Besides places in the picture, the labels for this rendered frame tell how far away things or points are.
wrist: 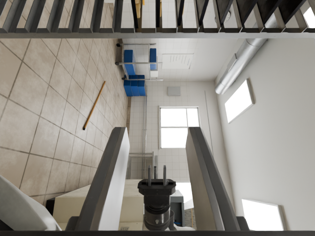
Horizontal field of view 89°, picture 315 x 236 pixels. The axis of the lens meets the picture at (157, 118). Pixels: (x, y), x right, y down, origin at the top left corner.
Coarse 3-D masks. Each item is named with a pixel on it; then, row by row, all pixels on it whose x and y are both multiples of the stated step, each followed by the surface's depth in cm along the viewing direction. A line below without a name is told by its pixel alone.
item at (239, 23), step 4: (236, 0) 72; (232, 4) 75; (236, 4) 71; (236, 8) 71; (236, 12) 71; (236, 16) 71; (236, 20) 71; (240, 20) 68; (240, 24) 68; (240, 28) 68; (244, 28) 70; (240, 32) 69; (244, 32) 69
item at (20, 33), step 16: (0, 32) 69; (16, 32) 69; (48, 32) 69; (64, 32) 69; (80, 32) 69; (112, 32) 69; (128, 32) 69; (144, 32) 69; (192, 32) 69; (208, 32) 69; (256, 32) 69; (272, 32) 69; (288, 32) 69
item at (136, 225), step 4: (60, 224) 127; (64, 224) 127; (120, 224) 126; (124, 224) 126; (128, 224) 126; (132, 224) 126; (136, 224) 126; (140, 224) 127; (60, 228) 120; (64, 228) 120; (120, 228) 119; (124, 228) 119; (128, 228) 119; (132, 228) 119; (136, 228) 119; (140, 228) 120
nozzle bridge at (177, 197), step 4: (176, 192) 152; (180, 192) 152; (172, 196) 137; (176, 196) 137; (180, 196) 137; (172, 200) 136; (176, 200) 136; (180, 200) 136; (172, 204) 143; (176, 204) 143; (180, 204) 141; (172, 208) 142; (176, 208) 142; (180, 208) 141; (176, 212) 141; (180, 212) 141; (184, 212) 134; (176, 216) 141; (180, 216) 141; (184, 216) 133; (176, 220) 140; (180, 220) 140; (184, 220) 132; (176, 224) 139; (180, 224) 139; (184, 224) 132
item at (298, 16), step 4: (296, 12) 72; (300, 12) 70; (296, 16) 72; (300, 16) 70; (296, 20) 72; (300, 20) 70; (304, 20) 68; (300, 24) 70; (304, 24) 68; (300, 28) 70; (304, 28) 68; (304, 32) 69
